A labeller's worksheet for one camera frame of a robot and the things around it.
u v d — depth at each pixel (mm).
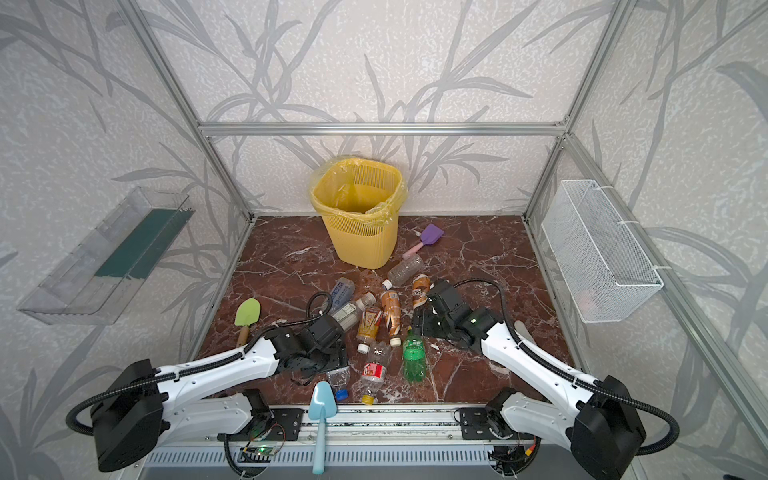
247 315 940
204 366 475
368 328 845
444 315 606
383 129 939
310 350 629
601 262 624
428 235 1148
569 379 430
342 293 929
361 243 896
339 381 804
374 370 771
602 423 387
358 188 1048
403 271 987
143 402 406
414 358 806
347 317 870
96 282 641
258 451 706
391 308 889
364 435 725
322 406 767
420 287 937
